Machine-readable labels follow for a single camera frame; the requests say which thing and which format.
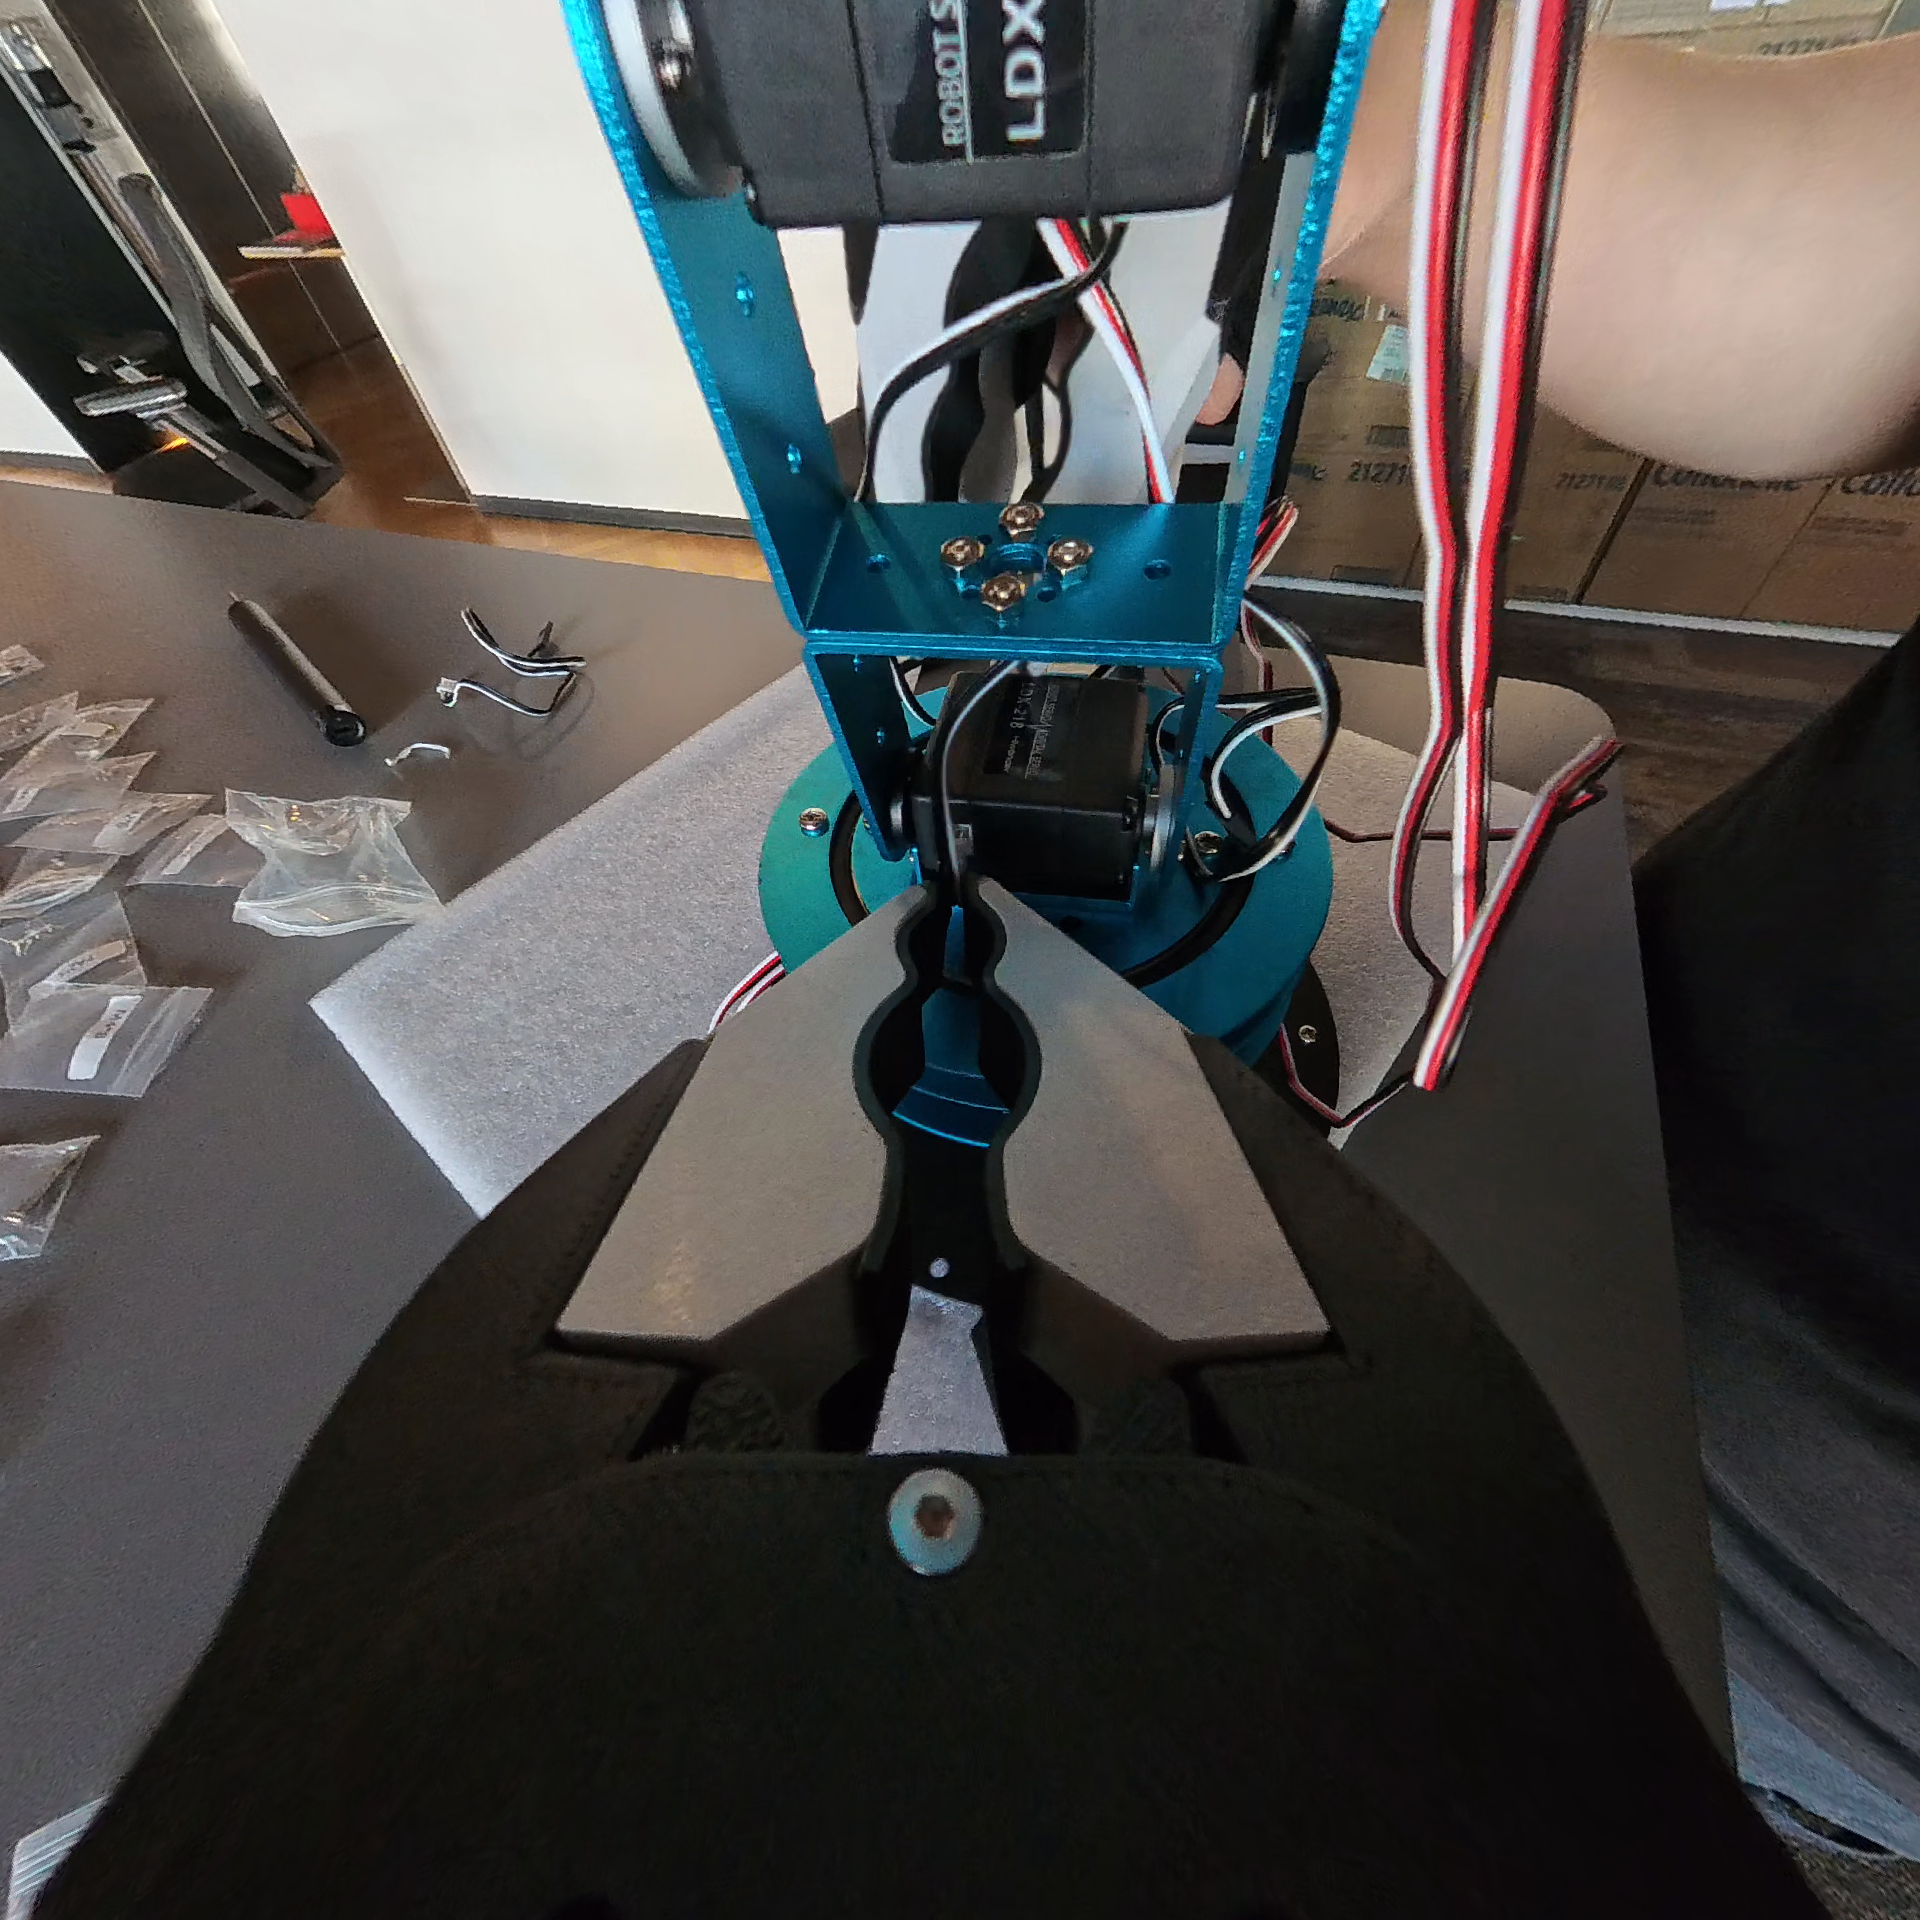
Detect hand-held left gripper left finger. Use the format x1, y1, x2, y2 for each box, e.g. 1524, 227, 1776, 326
555, 883, 939, 1353

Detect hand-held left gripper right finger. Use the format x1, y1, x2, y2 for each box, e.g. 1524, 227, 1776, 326
967, 879, 1333, 1355

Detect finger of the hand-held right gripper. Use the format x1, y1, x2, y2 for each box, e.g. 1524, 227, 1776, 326
858, 222, 1022, 506
1020, 150, 1255, 506

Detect blue toy robot arm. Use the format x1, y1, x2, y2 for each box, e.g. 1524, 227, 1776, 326
563, 0, 1622, 1442

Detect person's right forearm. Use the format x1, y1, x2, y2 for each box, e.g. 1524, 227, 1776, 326
1290, 23, 1920, 482

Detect white foam sheet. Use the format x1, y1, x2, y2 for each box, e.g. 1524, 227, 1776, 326
306, 661, 1626, 1457

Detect large cardboard box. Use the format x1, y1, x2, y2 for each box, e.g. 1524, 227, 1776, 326
1260, 285, 1920, 634

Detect pile of small plastic bags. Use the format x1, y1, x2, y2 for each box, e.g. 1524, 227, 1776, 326
0, 644, 444, 1262

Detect black office chair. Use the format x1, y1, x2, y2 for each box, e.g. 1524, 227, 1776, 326
67, 164, 349, 519

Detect person's dark shirt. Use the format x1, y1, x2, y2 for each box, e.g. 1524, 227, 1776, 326
1627, 631, 1920, 1862

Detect black cylindrical tool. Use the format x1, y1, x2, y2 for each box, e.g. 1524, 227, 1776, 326
229, 595, 367, 748

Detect coiled black white cable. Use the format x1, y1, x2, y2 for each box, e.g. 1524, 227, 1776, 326
456, 603, 589, 681
431, 661, 586, 721

